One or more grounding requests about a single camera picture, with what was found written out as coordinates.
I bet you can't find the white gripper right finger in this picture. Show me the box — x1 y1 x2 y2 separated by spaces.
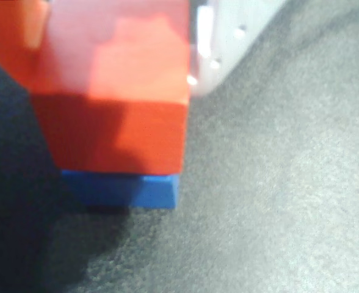
190 0 286 97

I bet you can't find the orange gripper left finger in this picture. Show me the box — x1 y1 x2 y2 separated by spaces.
0 0 51 92

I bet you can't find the red cube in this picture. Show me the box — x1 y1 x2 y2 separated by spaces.
29 0 191 176

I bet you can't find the blue cube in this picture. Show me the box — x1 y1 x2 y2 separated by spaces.
60 169 180 210

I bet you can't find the black mat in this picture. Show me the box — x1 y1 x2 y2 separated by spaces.
0 0 359 293

